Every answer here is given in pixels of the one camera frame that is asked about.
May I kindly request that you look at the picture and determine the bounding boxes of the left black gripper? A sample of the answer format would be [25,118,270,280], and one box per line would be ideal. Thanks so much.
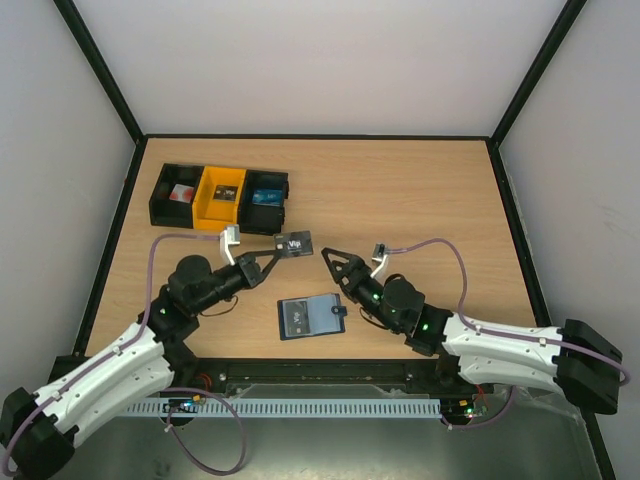
[192,249,281,315]

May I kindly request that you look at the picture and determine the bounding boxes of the black VIP credit card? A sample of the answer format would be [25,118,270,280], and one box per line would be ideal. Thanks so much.
[273,230,314,258]

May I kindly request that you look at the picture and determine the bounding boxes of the blue white credit card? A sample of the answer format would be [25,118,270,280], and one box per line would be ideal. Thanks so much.
[252,189,282,206]

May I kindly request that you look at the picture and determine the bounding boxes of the blue card holder wallet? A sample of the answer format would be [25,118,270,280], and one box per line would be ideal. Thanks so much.
[292,293,348,340]

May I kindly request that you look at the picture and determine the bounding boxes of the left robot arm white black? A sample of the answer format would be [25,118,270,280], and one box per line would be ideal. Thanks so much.
[1,250,278,479]

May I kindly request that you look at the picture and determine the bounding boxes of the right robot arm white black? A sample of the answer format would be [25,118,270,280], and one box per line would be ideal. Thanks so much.
[321,244,629,415]

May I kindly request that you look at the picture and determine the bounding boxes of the black card in holder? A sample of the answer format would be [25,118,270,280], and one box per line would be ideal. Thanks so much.
[278,299,311,340]

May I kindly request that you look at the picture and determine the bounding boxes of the white red card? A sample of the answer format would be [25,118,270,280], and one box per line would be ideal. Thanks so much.
[169,184,194,204]

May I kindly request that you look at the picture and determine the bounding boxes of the right black bin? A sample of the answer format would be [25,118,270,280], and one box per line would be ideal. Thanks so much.
[237,169,289,236]

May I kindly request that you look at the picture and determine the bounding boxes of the black bin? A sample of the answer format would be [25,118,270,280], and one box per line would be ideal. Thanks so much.
[237,169,289,236]
[149,163,204,229]

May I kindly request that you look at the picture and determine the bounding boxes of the yellow middle bin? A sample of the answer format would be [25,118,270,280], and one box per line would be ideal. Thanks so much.
[193,165,246,232]

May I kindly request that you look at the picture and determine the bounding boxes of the left black bin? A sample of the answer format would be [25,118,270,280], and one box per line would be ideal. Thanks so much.
[149,163,204,229]

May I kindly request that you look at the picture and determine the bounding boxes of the grey metal sheet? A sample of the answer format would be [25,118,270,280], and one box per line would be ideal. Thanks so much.
[60,393,600,479]

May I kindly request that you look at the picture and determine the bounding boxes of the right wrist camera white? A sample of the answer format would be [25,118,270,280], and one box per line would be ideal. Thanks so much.
[370,243,391,280]

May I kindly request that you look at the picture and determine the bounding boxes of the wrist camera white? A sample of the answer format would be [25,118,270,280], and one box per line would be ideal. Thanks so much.
[219,224,240,266]
[370,243,391,280]

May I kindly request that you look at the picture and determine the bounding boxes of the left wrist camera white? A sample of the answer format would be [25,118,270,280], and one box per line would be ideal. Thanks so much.
[219,224,240,266]

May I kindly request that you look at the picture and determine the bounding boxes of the black aluminium frame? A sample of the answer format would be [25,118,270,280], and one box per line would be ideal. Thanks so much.
[9,0,617,480]

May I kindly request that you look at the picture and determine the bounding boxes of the light blue slotted cable duct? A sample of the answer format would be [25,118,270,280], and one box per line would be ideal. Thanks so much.
[121,398,441,419]

